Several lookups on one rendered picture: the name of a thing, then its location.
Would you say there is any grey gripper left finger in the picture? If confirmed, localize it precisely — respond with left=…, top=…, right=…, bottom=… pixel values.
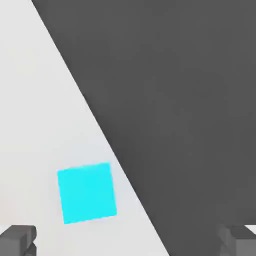
left=0, top=224, right=38, bottom=256

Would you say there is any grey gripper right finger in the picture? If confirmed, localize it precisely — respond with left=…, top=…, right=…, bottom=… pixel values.
left=217, top=224, right=256, bottom=256

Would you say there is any small cyan cube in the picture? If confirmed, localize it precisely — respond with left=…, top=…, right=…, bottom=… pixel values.
left=56, top=162, right=118, bottom=225

